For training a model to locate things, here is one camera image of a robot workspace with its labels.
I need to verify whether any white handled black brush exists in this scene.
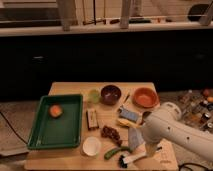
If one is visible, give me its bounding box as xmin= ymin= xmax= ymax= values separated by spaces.
xmin=118 ymin=146 xmax=164 ymax=169

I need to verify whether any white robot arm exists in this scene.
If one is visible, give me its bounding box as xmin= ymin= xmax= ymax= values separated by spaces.
xmin=142 ymin=102 xmax=213 ymax=162

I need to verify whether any orange bowl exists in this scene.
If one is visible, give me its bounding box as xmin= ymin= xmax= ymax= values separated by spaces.
xmin=132 ymin=87 xmax=159 ymax=108

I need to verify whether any white bowl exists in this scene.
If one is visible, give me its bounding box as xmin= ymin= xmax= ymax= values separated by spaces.
xmin=82 ymin=136 xmax=101 ymax=157

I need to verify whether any light green cup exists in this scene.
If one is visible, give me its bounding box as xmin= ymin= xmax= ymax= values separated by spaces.
xmin=88 ymin=89 xmax=100 ymax=104

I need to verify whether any black pen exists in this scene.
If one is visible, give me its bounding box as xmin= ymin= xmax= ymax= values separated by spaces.
xmin=123 ymin=93 xmax=130 ymax=104

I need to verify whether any brown rectangular block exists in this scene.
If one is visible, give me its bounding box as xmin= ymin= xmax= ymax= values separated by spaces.
xmin=86 ymin=109 xmax=99 ymax=130

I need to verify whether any blue sponge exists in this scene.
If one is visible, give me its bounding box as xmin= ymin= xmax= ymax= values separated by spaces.
xmin=118 ymin=106 xmax=139 ymax=122

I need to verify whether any brown grape bunch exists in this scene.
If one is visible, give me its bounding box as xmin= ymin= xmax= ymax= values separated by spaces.
xmin=101 ymin=126 xmax=122 ymax=146

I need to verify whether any metal cup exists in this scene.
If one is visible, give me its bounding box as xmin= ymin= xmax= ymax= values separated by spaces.
xmin=141 ymin=111 xmax=152 ymax=124

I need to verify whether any orange fruit in tray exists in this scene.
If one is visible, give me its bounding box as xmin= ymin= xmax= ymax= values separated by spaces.
xmin=49 ymin=105 xmax=63 ymax=118

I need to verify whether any grey cloth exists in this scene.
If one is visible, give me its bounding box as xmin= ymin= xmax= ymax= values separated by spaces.
xmin=128 ymin=127 xmax=144 ymax=151

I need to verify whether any green cucumber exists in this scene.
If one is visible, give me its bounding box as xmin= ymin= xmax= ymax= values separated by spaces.
xmin=104 ymin=146 xmax=132 ymax=160

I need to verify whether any green plastic tray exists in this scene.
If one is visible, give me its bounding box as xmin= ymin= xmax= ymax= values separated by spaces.
xmin=27 ymin=94 xmax=83 ymax=150

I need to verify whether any black cable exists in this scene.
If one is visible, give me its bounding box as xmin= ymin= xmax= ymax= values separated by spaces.
xmin=0 ymin=111 xmax=28 ymax=145

